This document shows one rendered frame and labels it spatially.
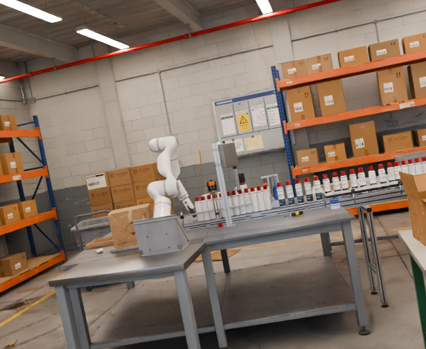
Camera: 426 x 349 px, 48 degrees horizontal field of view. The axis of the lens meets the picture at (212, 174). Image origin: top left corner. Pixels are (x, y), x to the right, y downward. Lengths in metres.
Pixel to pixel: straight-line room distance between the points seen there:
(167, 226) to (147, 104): 5.79
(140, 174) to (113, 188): 0.49
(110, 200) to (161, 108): 2.13
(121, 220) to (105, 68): 5.79
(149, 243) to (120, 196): 4.25
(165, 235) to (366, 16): 6.08
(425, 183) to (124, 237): 2.09
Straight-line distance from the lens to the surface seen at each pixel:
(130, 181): 7.42
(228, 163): 3.80
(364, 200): 4.02
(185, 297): 2.96
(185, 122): 8.64
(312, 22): 8.47
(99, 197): 7.61
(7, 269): 7.59
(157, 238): 3.26
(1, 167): 7.75
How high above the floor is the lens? 1.47
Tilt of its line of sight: 3 degrees down
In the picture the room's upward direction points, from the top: 11 degrees counter-clockwise
